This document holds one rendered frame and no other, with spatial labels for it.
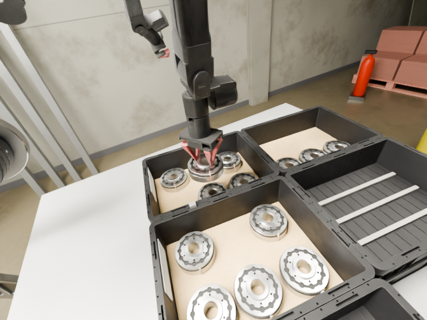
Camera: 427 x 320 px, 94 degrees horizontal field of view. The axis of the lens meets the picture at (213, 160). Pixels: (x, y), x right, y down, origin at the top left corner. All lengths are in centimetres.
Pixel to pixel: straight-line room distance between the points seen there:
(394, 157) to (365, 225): 28
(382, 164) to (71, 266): 114
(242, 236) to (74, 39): 234
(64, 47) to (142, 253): 214
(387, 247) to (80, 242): 99
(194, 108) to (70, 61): 219
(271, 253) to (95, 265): 59
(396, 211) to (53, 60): 265
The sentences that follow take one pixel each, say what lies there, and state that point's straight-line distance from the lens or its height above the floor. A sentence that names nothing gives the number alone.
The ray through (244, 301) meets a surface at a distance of 51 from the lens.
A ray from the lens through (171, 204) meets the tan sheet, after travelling 72.
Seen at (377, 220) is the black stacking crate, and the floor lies 83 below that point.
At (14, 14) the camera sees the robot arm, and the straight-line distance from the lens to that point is 86.
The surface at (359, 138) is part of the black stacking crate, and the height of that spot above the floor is 88.
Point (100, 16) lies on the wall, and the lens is 254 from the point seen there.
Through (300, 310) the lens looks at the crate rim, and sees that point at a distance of 45.
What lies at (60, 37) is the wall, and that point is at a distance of 256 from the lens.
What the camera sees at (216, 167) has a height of 99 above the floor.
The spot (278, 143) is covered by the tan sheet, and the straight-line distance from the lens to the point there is 93.
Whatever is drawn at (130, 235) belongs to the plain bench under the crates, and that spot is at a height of 70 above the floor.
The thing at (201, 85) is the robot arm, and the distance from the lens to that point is 41.
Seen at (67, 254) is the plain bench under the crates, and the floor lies 70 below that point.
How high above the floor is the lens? 135
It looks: 38 degrees down
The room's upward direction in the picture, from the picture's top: 10 degrees counter-clockwise
